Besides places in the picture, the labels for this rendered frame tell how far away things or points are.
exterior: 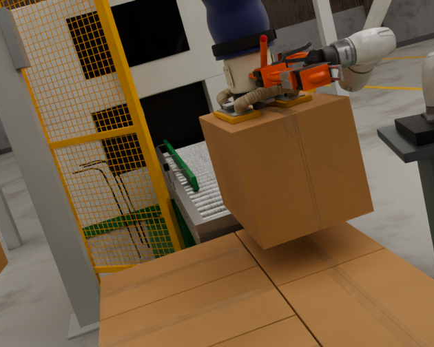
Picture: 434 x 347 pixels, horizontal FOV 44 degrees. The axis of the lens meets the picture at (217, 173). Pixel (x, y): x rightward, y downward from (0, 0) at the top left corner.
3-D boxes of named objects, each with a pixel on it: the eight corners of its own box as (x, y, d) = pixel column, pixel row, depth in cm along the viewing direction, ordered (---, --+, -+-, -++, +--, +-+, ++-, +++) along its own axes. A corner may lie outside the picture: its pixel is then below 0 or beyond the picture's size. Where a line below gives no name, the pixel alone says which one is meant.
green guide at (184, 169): (157, 151, 460) (153, 142, 458) (169, 148, 462) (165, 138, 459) (182, 195, 306) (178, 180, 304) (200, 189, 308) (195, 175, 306)
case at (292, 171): (224, 205, 231) (198, 116, 221) (308, 177, 236) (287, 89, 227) (263, 250, 173) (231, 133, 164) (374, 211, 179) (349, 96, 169)
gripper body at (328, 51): (334, 43, 166) (306, 51, 165) (340, 69, 168) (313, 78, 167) (325, 44, 173) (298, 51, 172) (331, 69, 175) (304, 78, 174)
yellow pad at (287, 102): (258, 102, 213) (255, 90, 212) (282, 95, 215) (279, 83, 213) (286, 108, 180) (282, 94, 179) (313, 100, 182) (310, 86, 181)
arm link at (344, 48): (358, 65, 168) (341, 71, 167) (346, 65, 177) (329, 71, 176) (352, 36, 166) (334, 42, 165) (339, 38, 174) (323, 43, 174)
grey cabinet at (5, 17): (21, 69, 288) (1, 13, 280) (31, 66, 288) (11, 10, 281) (15, 69, 268) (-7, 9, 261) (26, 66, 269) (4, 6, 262)
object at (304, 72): (293, 90, 139) (288, 71, 138) (319, 82, 140) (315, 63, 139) (304, 91, 131) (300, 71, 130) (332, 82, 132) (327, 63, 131)
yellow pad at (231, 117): (213, 116, 211) (210, 104, 209) (237, 109, 212) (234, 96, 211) (233, 124, 178) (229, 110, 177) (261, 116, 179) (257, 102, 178)
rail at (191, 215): (158, 169, 463) (151, 149, 459) (164, 167, 464) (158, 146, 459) (206, 264, 241) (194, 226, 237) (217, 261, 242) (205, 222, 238)
